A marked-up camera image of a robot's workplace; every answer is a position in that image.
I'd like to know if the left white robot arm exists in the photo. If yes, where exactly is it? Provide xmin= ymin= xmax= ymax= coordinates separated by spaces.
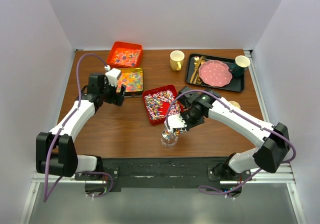
xmin=36 ymin=69 xmax=126 ymax=180

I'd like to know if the clear plastic jar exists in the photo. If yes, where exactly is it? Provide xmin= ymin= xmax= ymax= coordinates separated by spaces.
xmin=160 ymin=134 xmax=178 ymax=148

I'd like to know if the gold tin of gummies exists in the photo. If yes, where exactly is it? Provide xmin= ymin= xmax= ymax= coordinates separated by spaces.
xmin=116 ymin=68 xmax=144 ymax=97

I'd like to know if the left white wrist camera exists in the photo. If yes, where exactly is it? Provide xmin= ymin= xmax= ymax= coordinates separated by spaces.
xmin=104 ymin=65 xmax=122 ymax=87

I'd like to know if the silver metal scoop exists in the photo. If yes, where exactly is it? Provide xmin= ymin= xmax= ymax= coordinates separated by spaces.
xmin=162 ymin=128 xmax=180 ymax=139

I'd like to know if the black serving tray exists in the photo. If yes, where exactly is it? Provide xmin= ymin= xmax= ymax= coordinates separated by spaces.
xmin=185 ymin=53 xmax=245 ymax=92

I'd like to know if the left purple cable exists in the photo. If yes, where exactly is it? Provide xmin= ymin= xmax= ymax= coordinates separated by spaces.
xmin=43 ymin=53 xmax=115 ymax=203

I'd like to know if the red tray of lollipops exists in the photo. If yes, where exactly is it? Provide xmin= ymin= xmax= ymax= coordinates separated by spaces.
xmin=142 ymin=85 xmax=183 ymax=126

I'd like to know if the gold jar lid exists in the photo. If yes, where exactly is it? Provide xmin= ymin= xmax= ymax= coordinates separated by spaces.
xmin=229 ymin=101 xmax=241 ymax=109

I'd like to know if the yellow mug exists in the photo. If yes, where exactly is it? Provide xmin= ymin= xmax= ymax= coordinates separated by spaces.
xmin=169 ymin=50 xmax=185 ymax=71

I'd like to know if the orange tray of candies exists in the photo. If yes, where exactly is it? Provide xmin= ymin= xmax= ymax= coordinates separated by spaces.
xmin=106 ymin=41 xmax=143 ymax=68

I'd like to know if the aluminium frame rail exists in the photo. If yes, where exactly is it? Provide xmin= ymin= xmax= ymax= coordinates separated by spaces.
xmin=31 ymin=164 xmax=295 ymax=184

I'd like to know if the gold fork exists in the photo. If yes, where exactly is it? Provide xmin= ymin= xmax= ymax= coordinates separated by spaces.
xmin=190 ymin=56 xmax=200 ymax=83

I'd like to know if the gold knife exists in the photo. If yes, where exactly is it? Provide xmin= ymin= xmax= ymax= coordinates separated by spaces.
xmin=192 ymin=56 xmax=205 ymax=84

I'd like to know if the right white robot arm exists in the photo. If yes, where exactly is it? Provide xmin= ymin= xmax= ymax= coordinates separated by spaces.
xmin=166 ymin=87 xmax=292 ymax=180

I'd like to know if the pink dotted plate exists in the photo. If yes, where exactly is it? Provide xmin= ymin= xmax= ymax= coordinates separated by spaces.
xmin=198 ymin=60 xmax=233 ymax=87

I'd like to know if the dark green mug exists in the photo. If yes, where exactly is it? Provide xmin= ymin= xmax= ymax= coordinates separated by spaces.
xmin=229 ymin=55 xmax=251 ymax=77

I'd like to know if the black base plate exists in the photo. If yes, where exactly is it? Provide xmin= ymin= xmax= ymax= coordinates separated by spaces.
xmin=74 ymin=157 xmax=253 ymax=193

